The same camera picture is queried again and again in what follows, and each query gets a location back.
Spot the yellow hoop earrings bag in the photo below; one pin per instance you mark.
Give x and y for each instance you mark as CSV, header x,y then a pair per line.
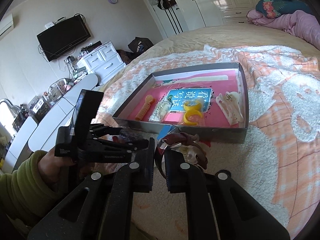
x,y
193,113

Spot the orange white plush blanket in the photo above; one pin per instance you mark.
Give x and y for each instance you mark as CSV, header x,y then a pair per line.
x,y
278,164

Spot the clear acrylic organizer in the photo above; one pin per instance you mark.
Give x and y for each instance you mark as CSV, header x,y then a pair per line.
x,y
59,89

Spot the blue small box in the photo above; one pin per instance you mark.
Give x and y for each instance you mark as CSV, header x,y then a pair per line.
x,y
165,130

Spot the left hand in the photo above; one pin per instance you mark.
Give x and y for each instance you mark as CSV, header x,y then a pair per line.
x,y
54,170

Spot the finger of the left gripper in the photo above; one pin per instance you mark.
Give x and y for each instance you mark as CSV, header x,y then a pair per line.
x,y
102,130
130,146

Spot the white air conditioner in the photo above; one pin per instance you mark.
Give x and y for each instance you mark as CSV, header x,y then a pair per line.
x,y
6,25

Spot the black bag on floor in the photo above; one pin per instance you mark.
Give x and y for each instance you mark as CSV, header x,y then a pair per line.
x,y
137,47

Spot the floral teal pillow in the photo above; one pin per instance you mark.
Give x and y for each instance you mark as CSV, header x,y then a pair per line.
x,y
275,8

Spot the white hair claw clip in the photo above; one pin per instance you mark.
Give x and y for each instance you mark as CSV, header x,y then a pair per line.
x,y
229,105

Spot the black wall television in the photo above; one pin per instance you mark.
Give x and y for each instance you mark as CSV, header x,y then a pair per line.
x,y
62,37

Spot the white drawer chest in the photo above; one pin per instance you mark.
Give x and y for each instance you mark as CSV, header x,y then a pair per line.
x,y
104,61

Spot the red ball earrings bag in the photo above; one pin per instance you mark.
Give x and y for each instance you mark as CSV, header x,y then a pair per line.
x,y
116,138

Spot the green left sleeve forearm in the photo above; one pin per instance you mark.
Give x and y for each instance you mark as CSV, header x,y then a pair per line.
x,y
24,197

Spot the white door with bags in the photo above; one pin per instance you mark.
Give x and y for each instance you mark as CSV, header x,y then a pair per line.
x,y
168,17

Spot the cream pearl hair clip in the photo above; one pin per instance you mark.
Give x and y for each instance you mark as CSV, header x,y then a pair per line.
x,y
193,151

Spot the clear bag with label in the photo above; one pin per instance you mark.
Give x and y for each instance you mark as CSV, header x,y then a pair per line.
x,y
160,111

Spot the grey cardboard box tray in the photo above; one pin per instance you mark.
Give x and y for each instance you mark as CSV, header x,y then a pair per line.
x,y
226,135

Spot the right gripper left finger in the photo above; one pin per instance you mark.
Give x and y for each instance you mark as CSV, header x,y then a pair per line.
x,y
143,175

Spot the white round-edged desk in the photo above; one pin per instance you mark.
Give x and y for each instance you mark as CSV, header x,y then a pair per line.
x,y
42,135

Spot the dark blue bead bag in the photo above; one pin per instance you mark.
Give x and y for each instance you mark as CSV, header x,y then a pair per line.
x,y
128,135

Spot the pink quilt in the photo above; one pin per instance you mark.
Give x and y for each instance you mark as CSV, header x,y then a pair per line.
x,y
299,24

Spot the yellow bedspread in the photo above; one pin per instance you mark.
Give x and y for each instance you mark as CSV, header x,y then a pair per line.
x,y
224,36

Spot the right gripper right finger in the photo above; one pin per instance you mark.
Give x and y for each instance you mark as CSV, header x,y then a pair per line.
x,y
180,175

